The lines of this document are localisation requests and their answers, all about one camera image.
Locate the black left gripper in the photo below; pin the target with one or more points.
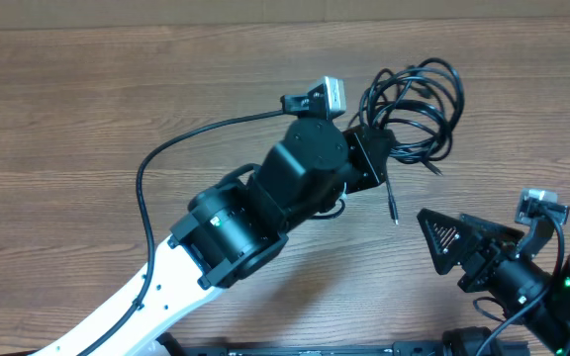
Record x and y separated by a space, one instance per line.
368 170

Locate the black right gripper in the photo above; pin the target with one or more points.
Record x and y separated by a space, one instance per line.
492 256

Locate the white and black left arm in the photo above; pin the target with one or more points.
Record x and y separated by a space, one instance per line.
231 230

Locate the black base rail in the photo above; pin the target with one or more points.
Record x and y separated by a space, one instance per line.
399 348

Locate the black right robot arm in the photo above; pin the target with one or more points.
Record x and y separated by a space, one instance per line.
548 315

